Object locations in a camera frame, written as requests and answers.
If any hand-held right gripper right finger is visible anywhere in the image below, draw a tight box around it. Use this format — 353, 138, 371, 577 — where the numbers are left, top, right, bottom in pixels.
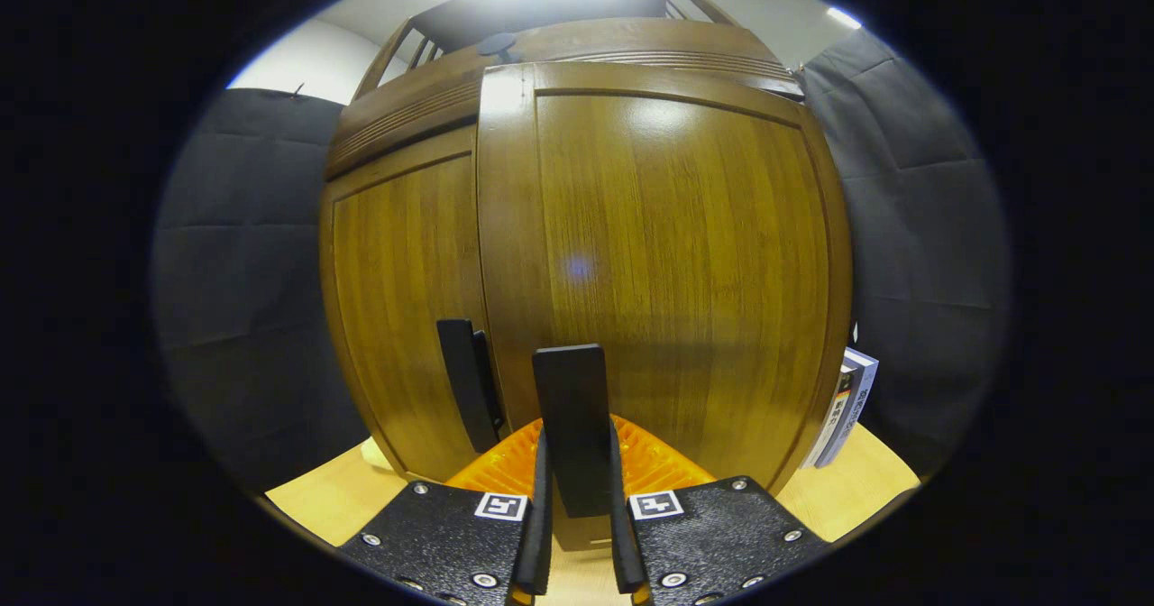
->
609, 415, 830, 606

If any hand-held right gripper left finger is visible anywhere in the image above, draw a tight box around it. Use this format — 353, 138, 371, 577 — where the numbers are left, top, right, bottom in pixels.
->
338, 418, 553, 606

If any black door handle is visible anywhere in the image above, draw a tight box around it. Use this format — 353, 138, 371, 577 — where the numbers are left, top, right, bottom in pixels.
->
436, 318, 506, 454
532, 344, 614, 519

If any wooden shoe cabinet door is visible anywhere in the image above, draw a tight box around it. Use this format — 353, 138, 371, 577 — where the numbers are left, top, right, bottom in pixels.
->
475, 60, 855, 553
320, 125, 506, 483

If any wooden double-door shoe cabinet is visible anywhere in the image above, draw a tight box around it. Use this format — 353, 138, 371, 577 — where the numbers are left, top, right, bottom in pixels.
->
317, 0, 808, 490

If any wooden cabinet drawer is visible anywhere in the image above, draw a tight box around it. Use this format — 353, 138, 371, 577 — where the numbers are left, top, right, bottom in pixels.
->
325, 18, 805, 181

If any black and white book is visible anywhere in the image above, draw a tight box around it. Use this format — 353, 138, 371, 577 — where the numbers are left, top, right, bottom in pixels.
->
802, 363, 857, 467

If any blue-grey book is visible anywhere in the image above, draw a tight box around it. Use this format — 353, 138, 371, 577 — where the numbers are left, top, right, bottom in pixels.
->
816, 346, 880, 470

